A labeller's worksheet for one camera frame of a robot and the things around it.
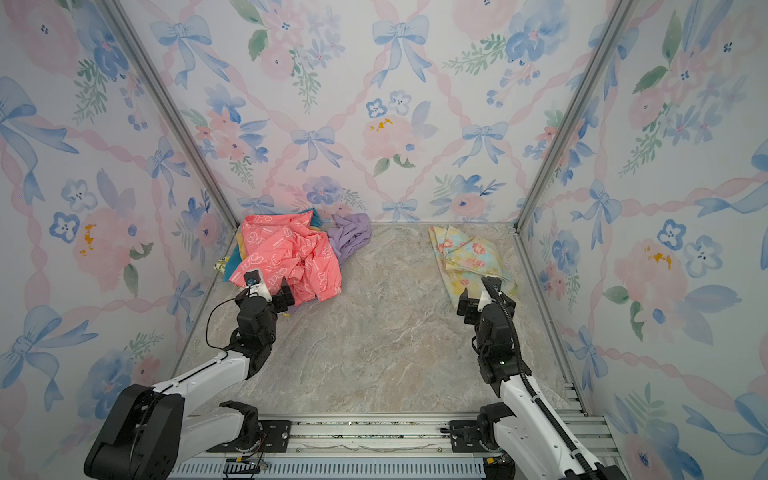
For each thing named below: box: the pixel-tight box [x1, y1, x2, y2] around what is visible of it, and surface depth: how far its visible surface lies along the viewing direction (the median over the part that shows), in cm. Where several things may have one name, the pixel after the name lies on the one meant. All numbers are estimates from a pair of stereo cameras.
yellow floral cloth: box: [428, 225, 518, 308], surface depth 105 cm
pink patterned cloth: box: [229, 211, 342, 306], surface depth 97 cm
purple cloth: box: [327, 213, 372, 264], surface depth 115 cm
